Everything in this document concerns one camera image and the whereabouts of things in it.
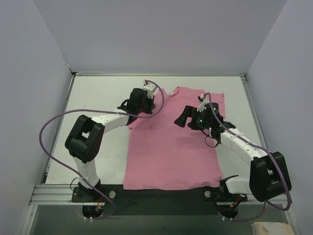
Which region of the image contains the pink t-shirt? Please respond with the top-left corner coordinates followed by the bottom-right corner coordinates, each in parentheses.
top-left (123, 87), bottom-right (223, 190)

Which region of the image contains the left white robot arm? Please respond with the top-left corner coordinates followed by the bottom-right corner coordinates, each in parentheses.
top-left (65, 83), bottom-right (157, 201)

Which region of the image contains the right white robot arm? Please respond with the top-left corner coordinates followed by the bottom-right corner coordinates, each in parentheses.
top-left (174, 103), bottom-right (291, 202)

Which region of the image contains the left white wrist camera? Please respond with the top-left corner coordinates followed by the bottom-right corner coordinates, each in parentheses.
top-left (142, 80), bottom-right (157, 99)

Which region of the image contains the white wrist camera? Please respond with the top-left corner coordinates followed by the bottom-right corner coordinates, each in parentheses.
top-left (197, 93), bottom-right (211, 112)
top-left (142, 80), bottom-right (157, 99)

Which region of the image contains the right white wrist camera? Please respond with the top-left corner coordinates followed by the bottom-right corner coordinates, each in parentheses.
top-left (197, 93), bottom-right (211, 112)

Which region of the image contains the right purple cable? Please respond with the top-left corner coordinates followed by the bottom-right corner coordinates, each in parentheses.
top-left (204, 92), bottom-right (293, 222)

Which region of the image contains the purple cable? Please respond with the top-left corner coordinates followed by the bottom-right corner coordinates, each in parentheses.
top-left (39, 79), bottom-right (165, 220)
top-left (204, 92), bottom-right (293, 222)

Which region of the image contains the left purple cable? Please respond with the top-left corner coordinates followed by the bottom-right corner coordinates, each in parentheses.
top-left (39, 79), bottom-right (165, 220)

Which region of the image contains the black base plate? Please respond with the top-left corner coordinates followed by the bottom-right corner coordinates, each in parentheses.
top-left (71, 185), bottom-right (247, 217)

